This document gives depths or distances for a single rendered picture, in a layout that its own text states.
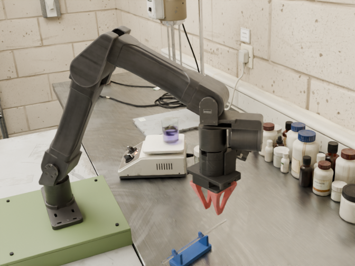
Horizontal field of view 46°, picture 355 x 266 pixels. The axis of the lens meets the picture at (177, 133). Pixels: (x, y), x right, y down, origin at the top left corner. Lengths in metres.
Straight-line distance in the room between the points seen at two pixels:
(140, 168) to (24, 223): 0.36
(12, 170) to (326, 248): 0.95
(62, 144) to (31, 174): 0.43
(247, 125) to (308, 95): 0.62
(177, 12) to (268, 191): 0.69
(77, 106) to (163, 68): 0.21
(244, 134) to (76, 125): 0.36
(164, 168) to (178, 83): 0.46
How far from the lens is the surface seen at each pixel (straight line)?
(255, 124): 0.81
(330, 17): 1.30
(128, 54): 0.82
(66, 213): 1.03
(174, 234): 1.00
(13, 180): 1.36
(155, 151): 1.20
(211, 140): 0.82
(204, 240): 0.94
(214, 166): 0.85
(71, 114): 0.92
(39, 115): 3.63
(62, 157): 0.97
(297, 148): 1.19
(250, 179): 1.21
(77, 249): 0.96
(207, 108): 0.79
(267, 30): 1.56
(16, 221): 1.07
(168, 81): 0.80
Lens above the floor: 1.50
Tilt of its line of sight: 23 degrees down
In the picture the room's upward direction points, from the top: 3 degrees counter-clockwise
